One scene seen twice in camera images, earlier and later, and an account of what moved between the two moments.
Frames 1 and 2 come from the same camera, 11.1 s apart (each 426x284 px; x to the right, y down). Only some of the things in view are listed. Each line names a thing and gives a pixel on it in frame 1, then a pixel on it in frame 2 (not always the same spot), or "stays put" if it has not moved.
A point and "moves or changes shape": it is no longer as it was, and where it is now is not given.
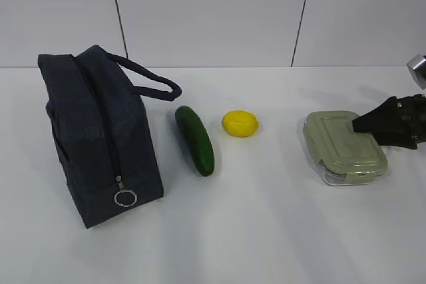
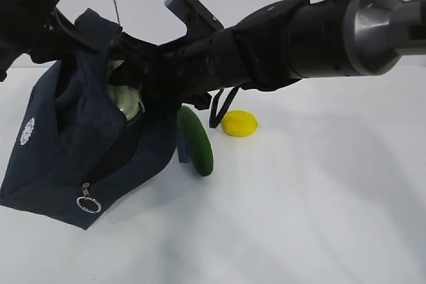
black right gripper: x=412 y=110 to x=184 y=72
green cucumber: x=198 y=139 stays put
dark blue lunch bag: x=108 y=157 moves or changes shape
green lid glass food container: x=345 y=157 to x=124 y=82
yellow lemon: x=241 y=124 stays put
